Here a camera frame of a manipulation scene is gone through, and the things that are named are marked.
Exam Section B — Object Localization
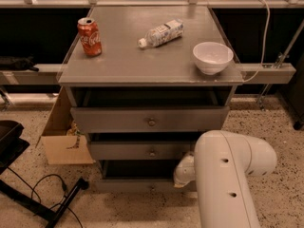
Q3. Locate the white bowl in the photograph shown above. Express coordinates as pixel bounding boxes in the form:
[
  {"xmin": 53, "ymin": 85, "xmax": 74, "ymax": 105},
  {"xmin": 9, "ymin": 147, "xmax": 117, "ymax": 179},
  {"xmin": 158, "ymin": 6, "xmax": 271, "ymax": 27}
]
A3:
[{"xmin": 193, "ymin": 42, "xmax": 234, "ymax": 75}]

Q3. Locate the grey bottom drawer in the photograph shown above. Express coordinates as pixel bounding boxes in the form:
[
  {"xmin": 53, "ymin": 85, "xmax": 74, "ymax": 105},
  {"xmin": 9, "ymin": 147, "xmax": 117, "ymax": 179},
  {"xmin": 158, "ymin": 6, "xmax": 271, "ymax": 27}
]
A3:
[{"xmin": 95, "ymin": 160, "xmax": 196, "ymax": 193}]

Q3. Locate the grey top drawer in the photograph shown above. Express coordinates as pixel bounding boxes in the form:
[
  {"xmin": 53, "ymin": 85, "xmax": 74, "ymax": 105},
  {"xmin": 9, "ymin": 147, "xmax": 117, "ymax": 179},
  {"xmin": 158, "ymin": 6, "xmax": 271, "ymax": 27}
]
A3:
[{"xmin": 70, "ymin": 106, "xmax": 229, "ymax": 133}]

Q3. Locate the grey middle drawer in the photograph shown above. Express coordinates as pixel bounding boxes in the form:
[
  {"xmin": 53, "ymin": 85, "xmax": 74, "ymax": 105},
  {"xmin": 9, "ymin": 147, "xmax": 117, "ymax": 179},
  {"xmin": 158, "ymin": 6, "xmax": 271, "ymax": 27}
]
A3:
[{"xmin": 87, "ymin": 142, "xmax": 195, "ymax": 161}]

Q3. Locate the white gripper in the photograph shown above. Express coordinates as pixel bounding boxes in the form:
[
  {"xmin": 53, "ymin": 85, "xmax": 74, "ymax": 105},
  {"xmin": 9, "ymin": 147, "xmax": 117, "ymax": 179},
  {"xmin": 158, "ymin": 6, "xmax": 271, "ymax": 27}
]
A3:
[{"xmin": 173, "ymin": 151, "xmax": 196, "ymax": 188}]

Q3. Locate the red cola can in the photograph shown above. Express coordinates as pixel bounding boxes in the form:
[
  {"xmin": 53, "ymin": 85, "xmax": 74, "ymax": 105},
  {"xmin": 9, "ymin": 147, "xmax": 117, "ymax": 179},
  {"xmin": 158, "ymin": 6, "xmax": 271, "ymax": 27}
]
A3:
[{"xmin": 77, "ymin": 17, "xmax": 102, "ymax": 56}]

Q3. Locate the grey drawer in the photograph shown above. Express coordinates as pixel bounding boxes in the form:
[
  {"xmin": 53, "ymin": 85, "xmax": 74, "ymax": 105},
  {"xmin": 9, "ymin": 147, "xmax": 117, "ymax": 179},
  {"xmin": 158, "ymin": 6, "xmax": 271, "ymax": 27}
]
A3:
[
  {"xmin": 87, "ymin": 142, "xmax": 195, "ymax": 161},
  {"xmin": 70, "ymin": 106, "xmax": 229, "ymax": 133},
  {"xmin": 95, "ymin": 160, "xmax": 196, "ymax": 193}
]

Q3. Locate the grey drawer cabinet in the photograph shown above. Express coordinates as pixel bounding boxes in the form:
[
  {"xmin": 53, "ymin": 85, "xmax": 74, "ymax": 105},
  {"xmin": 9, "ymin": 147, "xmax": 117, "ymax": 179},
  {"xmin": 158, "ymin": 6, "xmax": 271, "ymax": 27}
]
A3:
[{"xmin": 56, "ymin": 5, "xmax": 245, "ymax": 182}]

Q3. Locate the cardboard box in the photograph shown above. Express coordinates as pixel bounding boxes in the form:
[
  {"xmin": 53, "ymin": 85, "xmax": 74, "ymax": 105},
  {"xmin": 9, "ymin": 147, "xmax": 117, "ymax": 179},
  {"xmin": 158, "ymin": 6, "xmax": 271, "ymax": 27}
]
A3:
[{"xmin": 41, "ymin": 87, "xmax": 94, "ymax": 165}]

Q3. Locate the clear plastic water bottle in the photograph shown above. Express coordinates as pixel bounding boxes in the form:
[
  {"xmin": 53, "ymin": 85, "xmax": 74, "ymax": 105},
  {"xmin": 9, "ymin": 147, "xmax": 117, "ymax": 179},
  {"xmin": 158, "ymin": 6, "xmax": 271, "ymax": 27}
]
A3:
[{"xmin": 138, "ymin": 19, "xmax": 184, "ymax": 48}]

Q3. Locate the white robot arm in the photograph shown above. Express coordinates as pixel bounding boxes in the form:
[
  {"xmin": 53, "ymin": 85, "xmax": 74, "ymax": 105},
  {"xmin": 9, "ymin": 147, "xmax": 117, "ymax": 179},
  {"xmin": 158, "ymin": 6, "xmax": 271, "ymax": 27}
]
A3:
[{"xmin": 173, "ymin": 130, "xmax": 277, "ymax": 228}]

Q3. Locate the black floor cable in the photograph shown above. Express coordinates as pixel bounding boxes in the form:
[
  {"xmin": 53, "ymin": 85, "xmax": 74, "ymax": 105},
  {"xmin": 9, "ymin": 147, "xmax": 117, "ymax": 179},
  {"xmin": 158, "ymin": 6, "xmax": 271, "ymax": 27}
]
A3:
[{"xmin": 7, "ymin": 166, "xmax": 84, "ymax": 228}]

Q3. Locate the black bag on shelf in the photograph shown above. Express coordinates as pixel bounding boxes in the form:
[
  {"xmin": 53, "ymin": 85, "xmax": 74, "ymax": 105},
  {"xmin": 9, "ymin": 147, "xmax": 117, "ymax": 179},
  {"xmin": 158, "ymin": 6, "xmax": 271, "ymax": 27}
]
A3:
[{"xmin": 0, "ymin": 56, "xmax": 39, "ymax": 72}]

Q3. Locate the white cable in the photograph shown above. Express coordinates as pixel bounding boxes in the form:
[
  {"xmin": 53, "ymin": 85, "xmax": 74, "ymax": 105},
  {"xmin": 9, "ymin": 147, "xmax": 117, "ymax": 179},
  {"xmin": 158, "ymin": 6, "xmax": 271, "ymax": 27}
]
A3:
[{"xmin": 242, "ymin": 0, "xmax": 271, "ymax": 84}]

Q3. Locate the black stand base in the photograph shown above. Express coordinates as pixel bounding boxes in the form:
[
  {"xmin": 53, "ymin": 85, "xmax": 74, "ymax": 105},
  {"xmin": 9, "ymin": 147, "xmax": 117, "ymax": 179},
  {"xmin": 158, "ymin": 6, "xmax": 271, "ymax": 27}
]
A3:
[{"xmin": 0, "ymin": 178, "xmax": 89, "ymax": 228}]

